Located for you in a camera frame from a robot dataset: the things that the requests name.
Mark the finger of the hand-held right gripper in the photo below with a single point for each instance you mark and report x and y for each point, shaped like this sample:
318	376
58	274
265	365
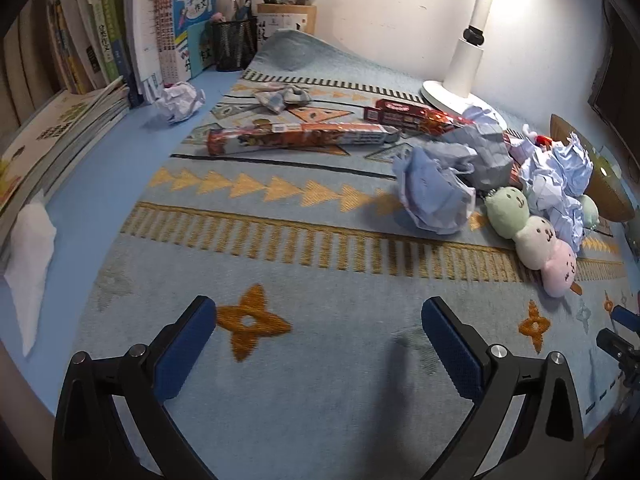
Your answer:
614	342
626	317

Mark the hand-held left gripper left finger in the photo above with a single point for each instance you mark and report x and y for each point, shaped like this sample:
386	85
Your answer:
185	350

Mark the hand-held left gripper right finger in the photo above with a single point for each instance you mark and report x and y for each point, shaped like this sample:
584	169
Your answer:
455	355

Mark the long red box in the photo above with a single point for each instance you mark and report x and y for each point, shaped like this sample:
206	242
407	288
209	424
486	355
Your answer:
300	137
415	115

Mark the plaid cloth bow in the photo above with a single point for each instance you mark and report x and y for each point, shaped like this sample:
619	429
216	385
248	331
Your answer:
280	97

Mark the glass cup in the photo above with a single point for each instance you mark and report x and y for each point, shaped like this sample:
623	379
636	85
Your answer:
633	240

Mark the three-ball plush toy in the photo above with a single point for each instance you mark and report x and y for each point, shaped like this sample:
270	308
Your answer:
537	240

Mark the blue patterned woven mat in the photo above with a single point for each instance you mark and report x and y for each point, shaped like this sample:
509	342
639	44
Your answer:
300	240

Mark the white tissue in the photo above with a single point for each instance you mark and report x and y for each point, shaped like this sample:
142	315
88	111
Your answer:
30	270

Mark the small chicken plush toy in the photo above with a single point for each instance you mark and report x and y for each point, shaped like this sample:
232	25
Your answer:
540	139

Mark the black monitor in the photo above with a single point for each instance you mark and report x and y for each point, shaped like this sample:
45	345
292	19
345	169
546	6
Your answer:
620	75

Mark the stack of flat workbooks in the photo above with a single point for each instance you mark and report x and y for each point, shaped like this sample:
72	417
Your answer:
55	140

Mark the white desk lamp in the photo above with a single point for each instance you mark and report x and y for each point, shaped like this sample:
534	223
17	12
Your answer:
465	65

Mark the black mesh pen holder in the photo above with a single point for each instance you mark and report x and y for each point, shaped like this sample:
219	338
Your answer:
232	45

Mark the row of upright books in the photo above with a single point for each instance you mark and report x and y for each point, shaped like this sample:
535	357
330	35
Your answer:
150	25

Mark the wooden organizer box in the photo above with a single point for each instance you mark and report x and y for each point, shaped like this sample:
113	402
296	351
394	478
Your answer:
287	22

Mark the bunch of pens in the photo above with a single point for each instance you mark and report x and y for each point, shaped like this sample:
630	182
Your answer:
242	7

